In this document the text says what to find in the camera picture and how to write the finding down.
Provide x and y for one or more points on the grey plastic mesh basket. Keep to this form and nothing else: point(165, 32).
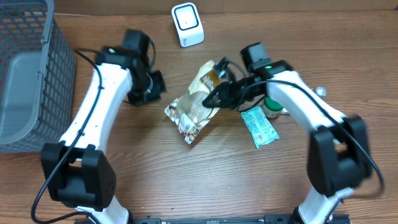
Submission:
point(38, 71)

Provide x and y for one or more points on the green tissue canister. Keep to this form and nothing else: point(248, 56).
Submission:
point(271, 108)

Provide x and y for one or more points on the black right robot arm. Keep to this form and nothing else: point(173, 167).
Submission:
point(338, 155)

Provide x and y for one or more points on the white barcode scanner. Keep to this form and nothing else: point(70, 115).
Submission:
point(188, 24)

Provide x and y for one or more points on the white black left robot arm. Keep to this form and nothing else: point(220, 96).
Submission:
point(77, 172)

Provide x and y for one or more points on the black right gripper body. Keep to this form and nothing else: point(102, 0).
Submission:
point(228, 94)

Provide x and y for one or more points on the teal snack packet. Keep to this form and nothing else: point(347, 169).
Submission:
point(262, 132)

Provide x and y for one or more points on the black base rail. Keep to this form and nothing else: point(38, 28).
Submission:
point(267, 219)

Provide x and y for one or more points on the yellow dish soap bottle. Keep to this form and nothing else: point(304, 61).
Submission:
point(321, 91)

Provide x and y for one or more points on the brown snack pouch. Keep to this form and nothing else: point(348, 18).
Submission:
point(187, 111)

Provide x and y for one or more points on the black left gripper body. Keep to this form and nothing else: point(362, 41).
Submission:
point(154, 86)

